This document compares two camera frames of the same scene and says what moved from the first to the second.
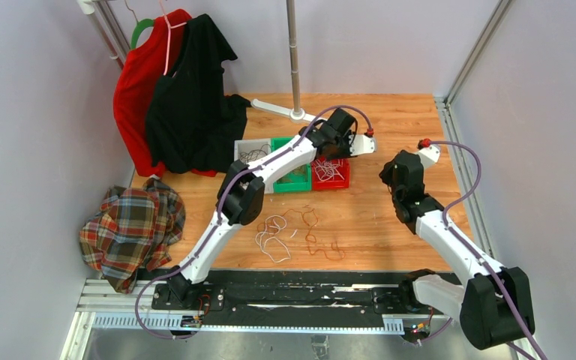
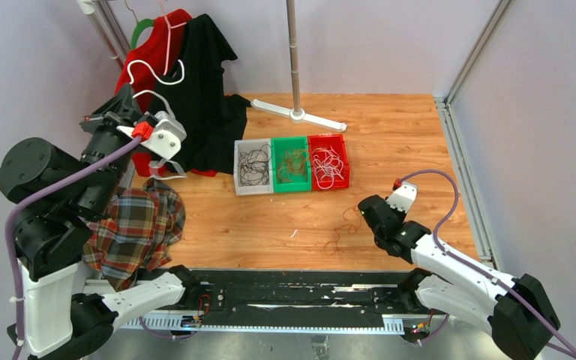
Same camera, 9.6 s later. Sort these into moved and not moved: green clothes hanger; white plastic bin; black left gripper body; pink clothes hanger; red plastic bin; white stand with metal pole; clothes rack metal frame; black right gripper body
Moved: black left gripper body; black right gripper body
Not moved: white plastic bin; red plastic bin; white stand with metal pole; clothes rack metal frame; pink clothes hanger; green clothes hanger
